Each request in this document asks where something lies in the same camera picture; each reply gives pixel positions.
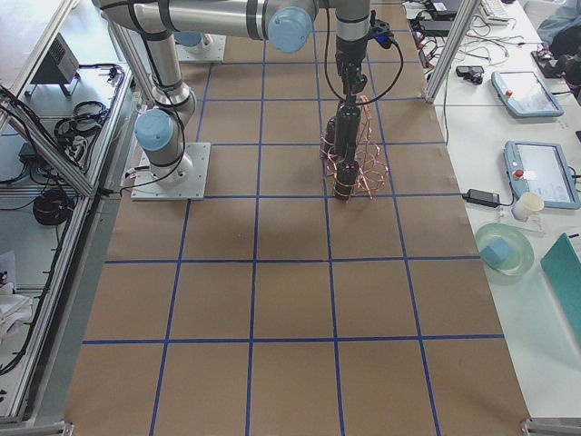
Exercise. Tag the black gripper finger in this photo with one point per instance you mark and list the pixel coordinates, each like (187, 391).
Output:
(358, 79)
(346, 79)

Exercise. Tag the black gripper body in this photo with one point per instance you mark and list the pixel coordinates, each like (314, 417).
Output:
(349, 51)

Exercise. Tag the dark wine bottle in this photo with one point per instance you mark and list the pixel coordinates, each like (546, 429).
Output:
(347, 121)
(329, 139)

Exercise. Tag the dark wine bottle in basket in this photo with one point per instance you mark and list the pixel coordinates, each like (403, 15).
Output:
(329, 139)

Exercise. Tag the black small device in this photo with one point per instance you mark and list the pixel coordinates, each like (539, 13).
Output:
(471, 73)

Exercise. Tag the blue teach pendant far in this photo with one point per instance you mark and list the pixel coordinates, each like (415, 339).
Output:
(525, 94)

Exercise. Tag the blue teach pendant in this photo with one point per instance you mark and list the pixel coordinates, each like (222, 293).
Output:
(525, 94)
(541, 168)

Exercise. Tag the black power adapter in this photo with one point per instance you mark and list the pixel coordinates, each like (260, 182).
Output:
(484, 198)

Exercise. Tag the blue teach pendant near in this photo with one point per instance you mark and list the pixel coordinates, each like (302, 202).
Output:
(541, 168)

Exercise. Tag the white paper cup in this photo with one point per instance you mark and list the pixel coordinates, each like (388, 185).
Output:
(526, 205)

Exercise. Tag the green glass plate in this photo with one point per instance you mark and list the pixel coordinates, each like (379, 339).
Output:
(522, 261)

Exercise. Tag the blue foam block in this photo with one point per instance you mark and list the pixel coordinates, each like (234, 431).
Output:
(496, 251)

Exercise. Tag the brown gridded table mat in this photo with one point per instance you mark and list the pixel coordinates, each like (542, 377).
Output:
(272, 308)

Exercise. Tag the teal board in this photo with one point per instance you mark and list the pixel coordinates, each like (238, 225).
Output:
(561, 265)

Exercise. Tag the grey electronics box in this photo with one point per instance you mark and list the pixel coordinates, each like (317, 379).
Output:
(59, 66)

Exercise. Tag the white crumpled cloth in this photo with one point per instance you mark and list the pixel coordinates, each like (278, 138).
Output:
(16, 309)

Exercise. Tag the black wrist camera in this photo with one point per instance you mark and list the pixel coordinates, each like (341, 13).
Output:
(380, 32)

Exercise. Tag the copper wire wine basket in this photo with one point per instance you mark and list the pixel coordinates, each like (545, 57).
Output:
(373, 171)

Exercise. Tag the aluminium frame post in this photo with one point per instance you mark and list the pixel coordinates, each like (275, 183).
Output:
(457, 32)

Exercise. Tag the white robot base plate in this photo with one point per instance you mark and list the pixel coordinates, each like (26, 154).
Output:
(188, 181)

